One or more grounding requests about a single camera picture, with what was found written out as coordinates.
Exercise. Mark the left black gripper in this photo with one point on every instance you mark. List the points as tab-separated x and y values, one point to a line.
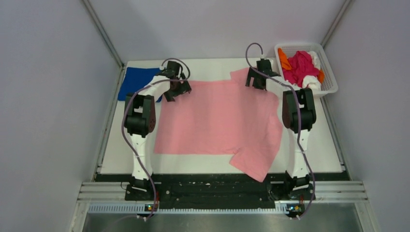
183	87

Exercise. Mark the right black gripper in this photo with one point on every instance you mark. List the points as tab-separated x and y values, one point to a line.
253	73

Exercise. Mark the light pink t shirt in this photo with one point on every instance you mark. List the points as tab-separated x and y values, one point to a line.
220	118

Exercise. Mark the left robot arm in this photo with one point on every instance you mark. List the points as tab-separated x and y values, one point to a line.
139	118

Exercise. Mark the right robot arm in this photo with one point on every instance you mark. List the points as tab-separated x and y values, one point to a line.
298	117

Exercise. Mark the orange cloth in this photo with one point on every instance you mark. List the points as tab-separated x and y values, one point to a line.
284	60

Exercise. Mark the folded blue t shirt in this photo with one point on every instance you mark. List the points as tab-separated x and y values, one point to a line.
135	79

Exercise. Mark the magenta t shirt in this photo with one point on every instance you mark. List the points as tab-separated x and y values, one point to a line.
302	66

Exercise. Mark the white plastic basket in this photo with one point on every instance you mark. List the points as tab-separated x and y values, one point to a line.
327	78

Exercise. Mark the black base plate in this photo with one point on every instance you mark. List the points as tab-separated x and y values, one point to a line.
205	191

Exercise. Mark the white slotted cable duct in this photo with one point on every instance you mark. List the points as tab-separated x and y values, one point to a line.
144	209

